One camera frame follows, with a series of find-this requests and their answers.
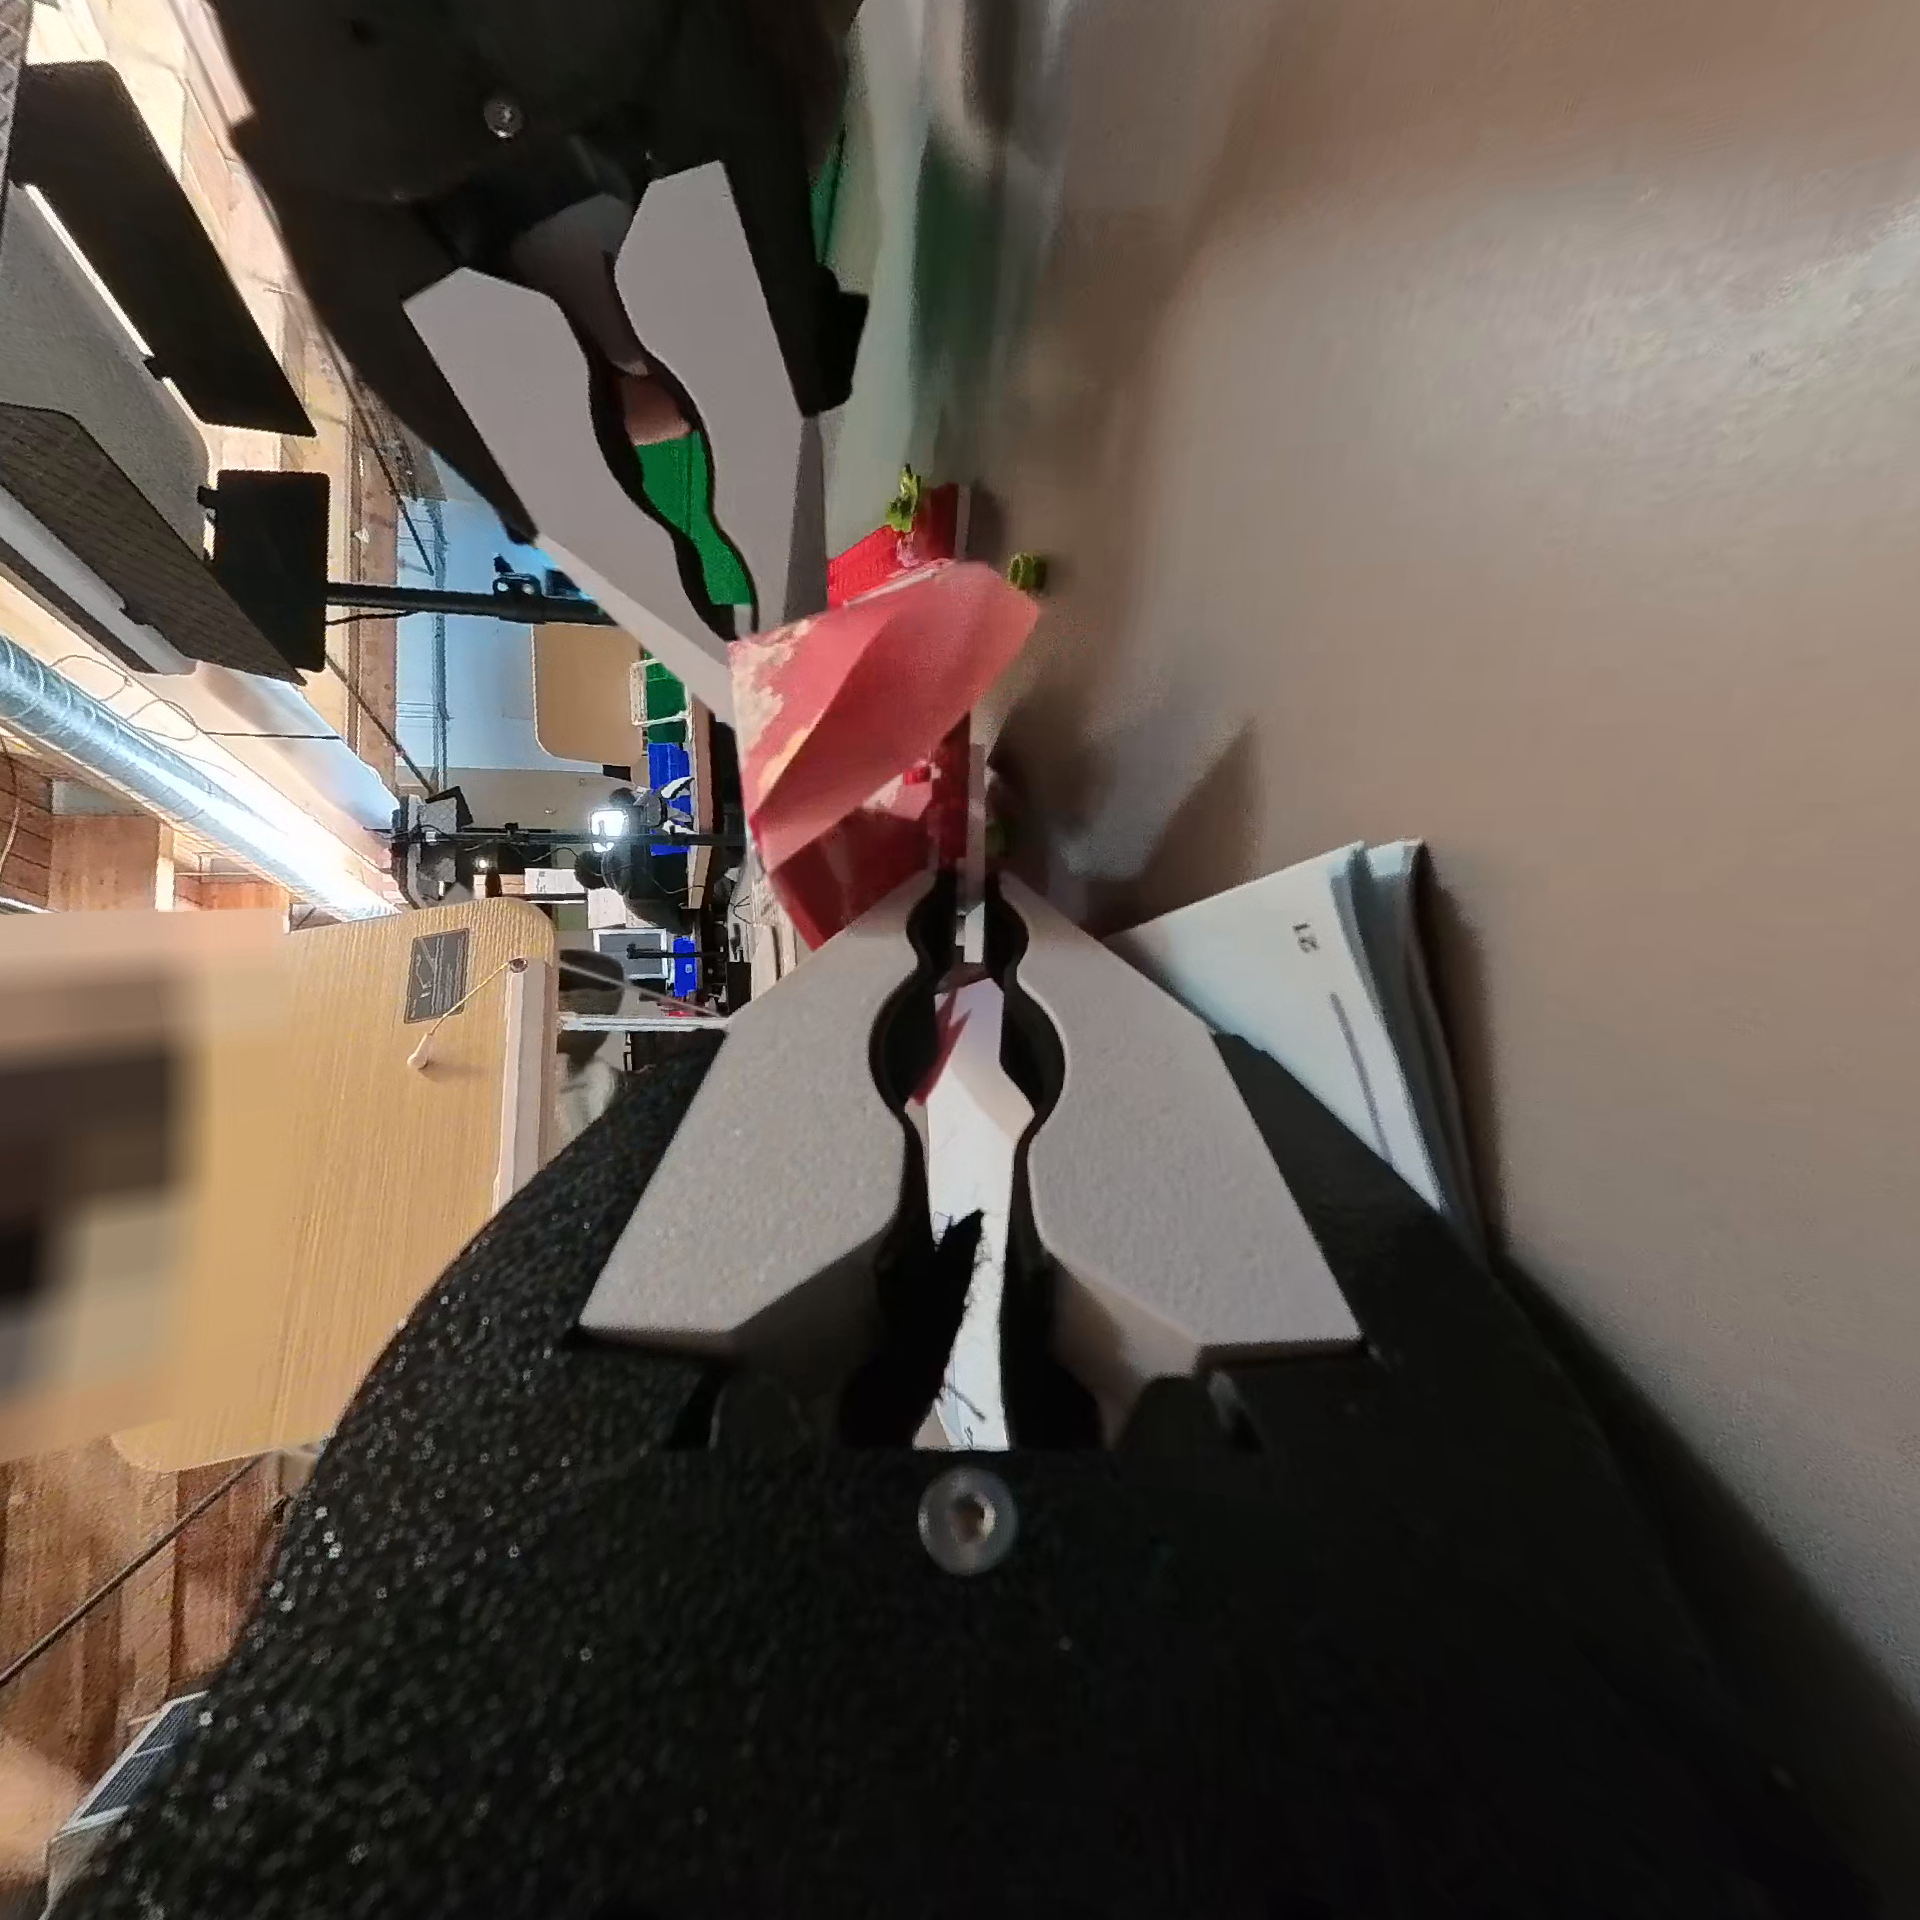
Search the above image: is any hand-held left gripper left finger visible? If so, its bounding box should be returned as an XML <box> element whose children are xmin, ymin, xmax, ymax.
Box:
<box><xmin>579</xmin><ymin>886</ymin><xmax>961</xmax><ymax>1358</ymax></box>

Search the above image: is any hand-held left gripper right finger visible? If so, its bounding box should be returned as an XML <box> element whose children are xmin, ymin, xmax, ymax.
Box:
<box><xmin>986</xmin><ymin>875</ymin><xmax>1372</xmax><ymax>1386</ymax></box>

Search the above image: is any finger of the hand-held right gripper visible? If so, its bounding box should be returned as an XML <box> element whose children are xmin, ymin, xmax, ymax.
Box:
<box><xmin>612</xmin><ymin>161</ymin><xmax>830</xmax><ymax>635</ymax></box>
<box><xmin>403</xmin><ymin>269</ymin><xmax>741</xmax><ymax>711</ymax></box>

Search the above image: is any white lego plate assembly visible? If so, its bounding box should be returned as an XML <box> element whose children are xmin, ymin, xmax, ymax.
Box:
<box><xmin>907</xmin><ymin>735</ymin><xmax>1039</xmax><ymax>1454</ymax></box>

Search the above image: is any red paper bag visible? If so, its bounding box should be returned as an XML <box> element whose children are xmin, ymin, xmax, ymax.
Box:
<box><xmin>733</xmin><ymin>564</ymin><xmax>1041</xmax><ymax>951</ymax></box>

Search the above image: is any lego instruction booklet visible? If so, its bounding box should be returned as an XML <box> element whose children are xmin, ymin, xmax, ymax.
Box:
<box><xmin>1108</xmin><ymin>837</ymin><xmax>1490</xmax><ymax>1252</ymax></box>

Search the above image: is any person's right hand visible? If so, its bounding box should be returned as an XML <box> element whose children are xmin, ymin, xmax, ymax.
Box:
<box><xmin>515</xmin><ymin>203</ymin><xmax>679</xmax><ymax>449</ymax></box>

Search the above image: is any wooden desk panel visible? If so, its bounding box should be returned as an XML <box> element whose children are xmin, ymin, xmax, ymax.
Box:
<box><xmin>531</xmin><ymin>621</ymin><xmax>652</xmax><ymax>770</ymax></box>
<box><xmin>110</xmin><ymin>898</ymin><xmax>559</xmax><ymax>1471</ymax></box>

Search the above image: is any black monitor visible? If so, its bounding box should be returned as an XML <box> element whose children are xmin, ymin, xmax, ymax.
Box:
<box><xmin>200</xmin><ymin>469</ymin><xmax>332</xmax><ymax>677</ymax></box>

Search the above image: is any black hanging panel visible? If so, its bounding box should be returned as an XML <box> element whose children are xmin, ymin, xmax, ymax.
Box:
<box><xmin>16</xmin><ymin>63</ymin><xmax>318</xmax><ymax>436</ymax></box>

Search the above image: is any dark patterned hanging panel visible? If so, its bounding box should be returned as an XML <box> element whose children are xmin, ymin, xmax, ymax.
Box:
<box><xmin>0</xmin><ymin>404</ymin><xmax>301</xmax><ymax>687</ymax></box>

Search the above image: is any floor vent grille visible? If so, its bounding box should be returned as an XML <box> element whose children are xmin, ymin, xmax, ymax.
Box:
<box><xmin>68</xmin><ymin>1692</ymin><xmax>210</xmax><ymax>1833</ymax></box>

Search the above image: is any red lego wall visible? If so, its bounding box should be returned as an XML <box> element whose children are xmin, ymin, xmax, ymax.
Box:
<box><xmin>828</xmin><ymin>480</ymin><xmax>976</xmax><ymax>610</ymax></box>

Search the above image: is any silver ventilation duct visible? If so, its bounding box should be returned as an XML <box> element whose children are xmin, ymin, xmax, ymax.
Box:
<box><xmin>0</xmin><ymin>630</ymin><xmax>399</xmax><ymax>920</ymax></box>

